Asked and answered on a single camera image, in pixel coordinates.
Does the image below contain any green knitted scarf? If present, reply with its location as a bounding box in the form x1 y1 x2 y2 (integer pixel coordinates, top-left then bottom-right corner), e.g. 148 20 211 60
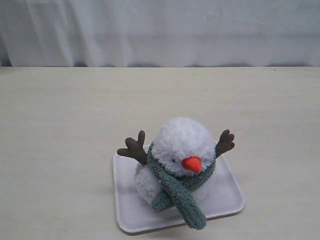
147 144 216 230

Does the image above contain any white backdrop curtain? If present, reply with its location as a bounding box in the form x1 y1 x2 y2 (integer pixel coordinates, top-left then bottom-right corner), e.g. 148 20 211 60
0 0 320 67

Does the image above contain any white plush snowman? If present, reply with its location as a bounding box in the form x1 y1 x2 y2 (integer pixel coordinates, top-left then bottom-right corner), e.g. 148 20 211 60
117 117 235 204

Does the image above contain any white square plastic tray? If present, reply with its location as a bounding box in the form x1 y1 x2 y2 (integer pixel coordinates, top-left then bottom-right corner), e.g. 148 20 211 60
112 153 246 235

